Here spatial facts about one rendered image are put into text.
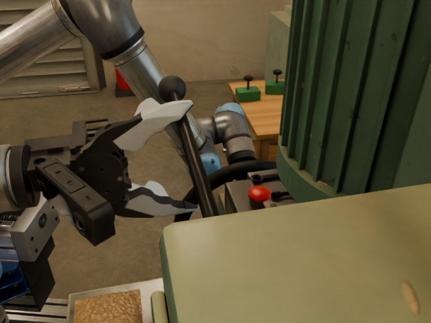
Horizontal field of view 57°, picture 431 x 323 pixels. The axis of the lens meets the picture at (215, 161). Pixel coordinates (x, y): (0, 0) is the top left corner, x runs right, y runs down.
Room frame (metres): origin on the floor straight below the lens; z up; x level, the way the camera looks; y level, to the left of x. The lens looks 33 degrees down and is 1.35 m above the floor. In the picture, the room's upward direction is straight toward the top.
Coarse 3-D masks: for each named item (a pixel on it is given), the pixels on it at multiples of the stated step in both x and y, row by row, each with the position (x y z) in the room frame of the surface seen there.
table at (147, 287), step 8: (152, 280) 0.37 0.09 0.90; (160, 280) 0.37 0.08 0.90; (104, 288) 0.36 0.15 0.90; (112, 288) 0.36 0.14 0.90; (120, 288) 0.36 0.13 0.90; (128, 288) 0.36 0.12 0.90; (136, 288) 0.36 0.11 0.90; (144, 288) 0.36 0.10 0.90; (152, 288) 0.36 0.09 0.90; (160, 288) 0.36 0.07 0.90; (72, 296) 0.35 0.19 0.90; (80, 296) 0.35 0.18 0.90; (88, 296) 0.35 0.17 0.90; (144, 296) 0.35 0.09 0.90; (72, 304) 0.33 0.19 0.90; (144, 304) 0.33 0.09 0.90; (72, 312) 0.32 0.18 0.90; (144, 312) 0.32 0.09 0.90; (72, 320) 0.31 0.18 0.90; (144, 320) 0.31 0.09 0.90; (152, 320) 0.31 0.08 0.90
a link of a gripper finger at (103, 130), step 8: (128, 120) 0.37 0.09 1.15; (136, 120) 0.37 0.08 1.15; (104, 128) 0.37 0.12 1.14; (112, 128) 0.36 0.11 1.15; (120, 128) 0.36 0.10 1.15; (128, 128) 0.37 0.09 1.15; (96, 136) 0.36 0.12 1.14; (104, 136) 0.36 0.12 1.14; (112, 136) 0.36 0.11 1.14; (88, 144) 0.36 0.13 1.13; (96, 144) 0.36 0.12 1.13; (104, 144) 0.36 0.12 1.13; (112, 144) 0.36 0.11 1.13; (88, 152) 0.36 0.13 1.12; (96, 152) 0.36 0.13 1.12; (104, 152) 0.36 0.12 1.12; (112, 152) 0.36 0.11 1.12
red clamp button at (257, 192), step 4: (252, 188) 0.42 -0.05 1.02; (256, 188) 0.42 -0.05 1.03; (260, 188) 0.42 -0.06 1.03; (264, 188) 0.42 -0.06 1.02; (248, 192) 0.42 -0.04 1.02; (252, 192) 0.41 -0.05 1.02; (256, 192) 0.41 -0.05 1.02; (260, 192) 0.41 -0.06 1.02; (264, 192) 0.41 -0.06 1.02; (268, 192) 0.41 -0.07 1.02; (252, 196) 0.41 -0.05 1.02; (256, 196) 0.40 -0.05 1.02; (260, 196) 0.40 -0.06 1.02; (264, 196) 0.40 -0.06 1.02; (268, 196) 0.41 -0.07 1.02; (256, 200) 0.40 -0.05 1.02; (260, 200) 0.40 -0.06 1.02; (264, 200) 0.40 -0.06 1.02
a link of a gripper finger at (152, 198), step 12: (132, 192) 0.38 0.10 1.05; (144, 192) 0.37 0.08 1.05; (156, 192) 0.41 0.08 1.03; (132, 204) 0.37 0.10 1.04; (144, 204) 0.37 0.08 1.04; (156, 204) 0.37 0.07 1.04; (168, 204) 0.38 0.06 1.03; (180, 204) 0.39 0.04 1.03; (192, 204) 0.40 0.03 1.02; (156, 216) 0.37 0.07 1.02
